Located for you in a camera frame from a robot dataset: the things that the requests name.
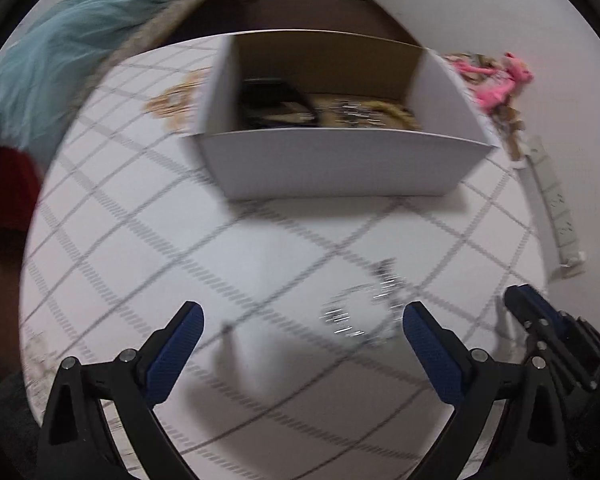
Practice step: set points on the bed mattress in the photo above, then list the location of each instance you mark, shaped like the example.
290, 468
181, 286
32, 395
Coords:
147, 36

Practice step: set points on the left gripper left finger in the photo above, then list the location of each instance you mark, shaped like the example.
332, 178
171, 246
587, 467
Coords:
166, 352

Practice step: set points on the teal duvet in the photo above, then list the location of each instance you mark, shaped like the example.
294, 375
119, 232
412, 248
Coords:
43, 76

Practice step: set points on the white power strip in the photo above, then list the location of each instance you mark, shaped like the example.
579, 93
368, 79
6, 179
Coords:
570, 256

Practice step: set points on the pink panther plush toy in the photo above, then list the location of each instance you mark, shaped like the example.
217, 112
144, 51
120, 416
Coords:
492, 81

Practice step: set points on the white cardboard box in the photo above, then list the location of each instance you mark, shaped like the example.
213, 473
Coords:
395, 119

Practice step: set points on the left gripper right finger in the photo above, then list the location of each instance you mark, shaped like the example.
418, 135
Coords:
440, 353

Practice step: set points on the white patterned tablecloth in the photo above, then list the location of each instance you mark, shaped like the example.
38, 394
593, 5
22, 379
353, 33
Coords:
300, 373

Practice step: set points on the black wristband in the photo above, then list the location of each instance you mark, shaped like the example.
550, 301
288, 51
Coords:
274, 103

